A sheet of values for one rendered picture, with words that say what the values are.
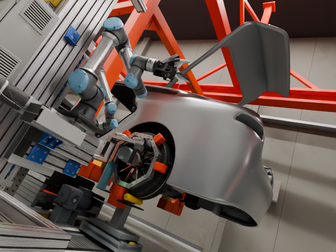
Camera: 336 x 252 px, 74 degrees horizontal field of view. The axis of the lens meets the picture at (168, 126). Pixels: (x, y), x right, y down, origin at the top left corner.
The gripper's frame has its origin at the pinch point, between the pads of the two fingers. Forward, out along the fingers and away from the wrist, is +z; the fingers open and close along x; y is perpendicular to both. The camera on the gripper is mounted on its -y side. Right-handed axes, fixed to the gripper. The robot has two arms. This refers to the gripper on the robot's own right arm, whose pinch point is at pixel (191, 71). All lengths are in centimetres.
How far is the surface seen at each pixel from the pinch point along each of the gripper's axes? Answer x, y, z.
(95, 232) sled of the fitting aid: -121, 94, -56
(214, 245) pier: -470, 35, 61
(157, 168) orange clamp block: -99, 27, -23
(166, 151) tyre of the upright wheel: -106, 7, -24
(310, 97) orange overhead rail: -241, -226, 133
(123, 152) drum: -94, 26, -57
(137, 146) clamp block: -81, 21, -42
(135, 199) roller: -120, 56, -35
